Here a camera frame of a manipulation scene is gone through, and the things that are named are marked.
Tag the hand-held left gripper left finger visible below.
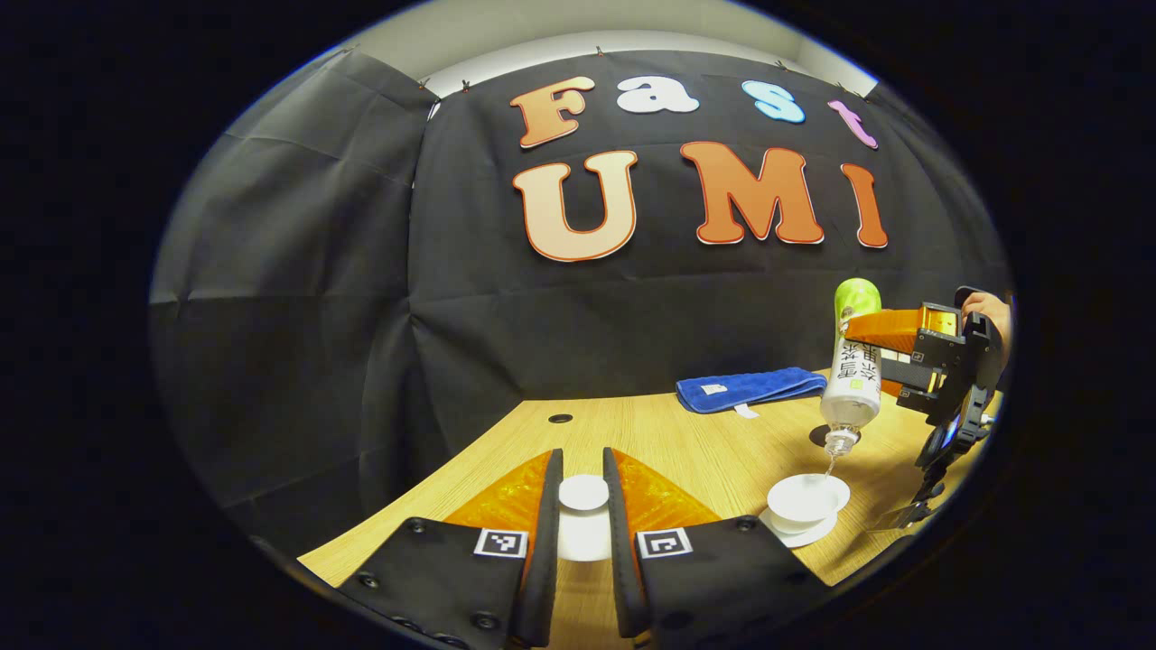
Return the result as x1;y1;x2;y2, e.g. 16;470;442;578
336;448;565;649

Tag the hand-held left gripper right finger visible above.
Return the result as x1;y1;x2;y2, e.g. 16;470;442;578
602;446;819;644

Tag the clear plastic water bottle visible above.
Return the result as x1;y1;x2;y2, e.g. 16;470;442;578
819;278;883;457

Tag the white teacup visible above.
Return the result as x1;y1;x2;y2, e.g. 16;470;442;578
766;473;852;534

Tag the blue towel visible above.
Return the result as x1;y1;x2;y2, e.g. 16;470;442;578
676;366;828;419

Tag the white saucer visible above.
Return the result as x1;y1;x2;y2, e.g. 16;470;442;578
757;506;841;549

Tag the black backdrop cloth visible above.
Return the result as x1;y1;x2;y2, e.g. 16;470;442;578
149;45;1012;543

